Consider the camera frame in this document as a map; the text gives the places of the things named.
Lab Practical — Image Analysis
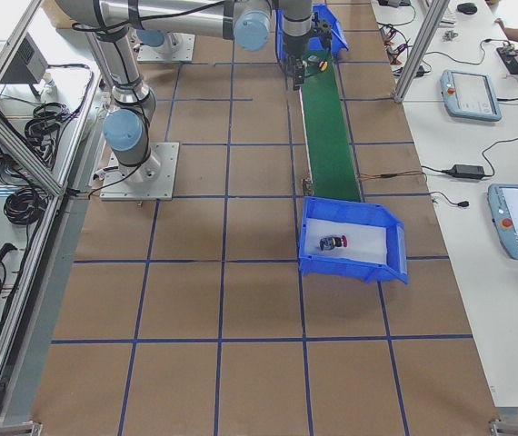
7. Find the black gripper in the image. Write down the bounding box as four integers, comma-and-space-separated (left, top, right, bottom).
283, 34, 309, 89

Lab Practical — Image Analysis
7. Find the red mushroom push button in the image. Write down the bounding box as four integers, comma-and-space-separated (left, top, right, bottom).
319, 235, 348, 252

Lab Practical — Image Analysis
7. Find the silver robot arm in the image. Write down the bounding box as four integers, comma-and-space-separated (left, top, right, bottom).
136, 29, 184, 58
58, 1, 314, 183

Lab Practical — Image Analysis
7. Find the blue plastic bin with foam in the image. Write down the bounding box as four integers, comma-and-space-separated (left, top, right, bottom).
275, 4, 349, 61

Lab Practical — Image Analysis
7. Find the green conveyor belt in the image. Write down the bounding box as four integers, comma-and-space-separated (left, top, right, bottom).
300, 51, 361, 202

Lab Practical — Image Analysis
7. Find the far teach pendant tablet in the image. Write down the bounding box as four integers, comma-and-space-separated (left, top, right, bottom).
440, 70, 502, 122

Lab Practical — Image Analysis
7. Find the black power brick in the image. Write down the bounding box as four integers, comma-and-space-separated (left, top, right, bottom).
442, 163, 490, 180

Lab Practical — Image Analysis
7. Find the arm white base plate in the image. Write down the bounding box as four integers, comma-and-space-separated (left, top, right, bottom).
137, 33, 195, 64
98, 142, 179, 201

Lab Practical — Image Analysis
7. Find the red thin wire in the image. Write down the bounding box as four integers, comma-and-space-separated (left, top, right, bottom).
357, 170, 428, 183

